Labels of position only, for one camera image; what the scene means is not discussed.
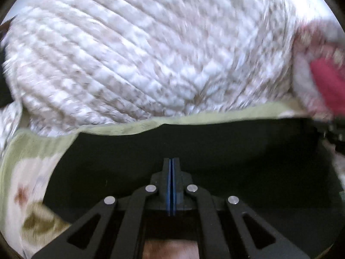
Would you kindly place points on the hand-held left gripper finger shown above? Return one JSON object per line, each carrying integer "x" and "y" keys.
{"x": 173, "y": 194}
{"x": 168, "y": 194}

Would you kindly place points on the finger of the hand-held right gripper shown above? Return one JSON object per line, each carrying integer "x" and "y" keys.
{"x": 332, "y": 132}

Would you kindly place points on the black pants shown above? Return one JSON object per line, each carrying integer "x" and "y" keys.
{"x": 229, "y": 151}

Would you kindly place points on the pink white fluffy blanket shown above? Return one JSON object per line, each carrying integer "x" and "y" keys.
{"x": 327, "y": 81}

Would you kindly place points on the floral fleece blanket green border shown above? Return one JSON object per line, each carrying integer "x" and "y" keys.
{"x": 24, "y": 178}

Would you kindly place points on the white beige quilted bedspread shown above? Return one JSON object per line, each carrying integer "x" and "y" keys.
{"x": 134, "y": 45}

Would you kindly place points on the dark clothes pile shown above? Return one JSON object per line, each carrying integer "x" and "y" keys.
{"x": 3, "y": 86}

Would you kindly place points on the wooden headboard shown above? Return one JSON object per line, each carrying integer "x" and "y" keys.
{"x": 4, "y": 27}

